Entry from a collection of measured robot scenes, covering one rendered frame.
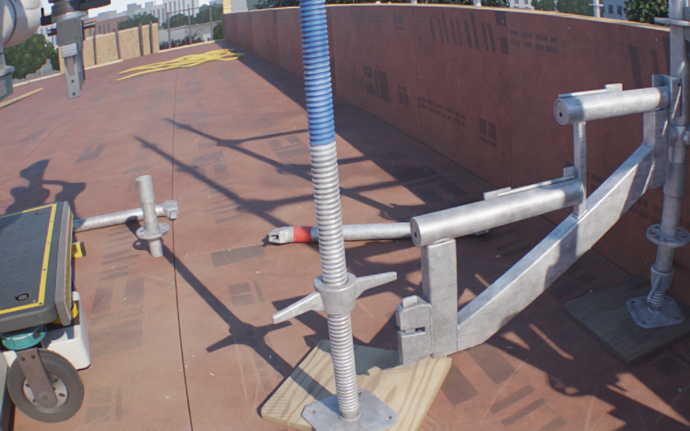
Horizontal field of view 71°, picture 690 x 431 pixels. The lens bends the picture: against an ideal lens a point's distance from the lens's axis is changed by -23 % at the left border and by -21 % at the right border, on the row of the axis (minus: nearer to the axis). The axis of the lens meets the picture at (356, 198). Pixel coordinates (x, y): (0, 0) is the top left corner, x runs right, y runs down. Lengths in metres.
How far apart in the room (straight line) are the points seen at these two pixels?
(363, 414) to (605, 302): 0.70
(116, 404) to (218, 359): 0.30
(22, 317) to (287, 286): 0.89
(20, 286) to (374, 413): 0.74
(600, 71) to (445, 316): 0.91
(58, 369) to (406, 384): 0.73
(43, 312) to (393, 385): 0.71
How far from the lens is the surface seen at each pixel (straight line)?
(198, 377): 1.33
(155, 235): 1.92
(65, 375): 1.22
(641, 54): 1.54
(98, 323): 1.65
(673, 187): 1.33
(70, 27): 1.08
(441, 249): 0.99
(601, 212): 1.17
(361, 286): 0.99
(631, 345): 1.35
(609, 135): 1.69
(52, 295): 1.10
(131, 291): 1.79
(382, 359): 1.29
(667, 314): 1.48
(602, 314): 1.45
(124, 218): 2.34
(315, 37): 0.84
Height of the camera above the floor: 0.76
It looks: 20 degrees down
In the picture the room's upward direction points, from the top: 4 degrees counter-clockwise
